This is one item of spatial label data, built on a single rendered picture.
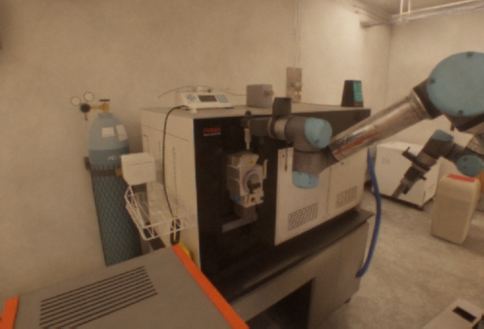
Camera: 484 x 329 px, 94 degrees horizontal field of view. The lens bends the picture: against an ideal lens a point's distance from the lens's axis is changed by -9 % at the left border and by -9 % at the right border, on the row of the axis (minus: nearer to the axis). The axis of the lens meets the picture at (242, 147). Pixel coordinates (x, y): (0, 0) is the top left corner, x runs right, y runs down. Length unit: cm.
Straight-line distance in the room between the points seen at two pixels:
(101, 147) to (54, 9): 90
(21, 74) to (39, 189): 71
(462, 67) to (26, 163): 201
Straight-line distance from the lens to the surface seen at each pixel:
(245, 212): 95
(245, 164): 88
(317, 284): 160
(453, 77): 57
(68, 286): 66
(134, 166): 111
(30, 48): 192
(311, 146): 66
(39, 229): 209
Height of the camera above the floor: 151
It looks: 12 degrees down
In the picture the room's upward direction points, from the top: straight up
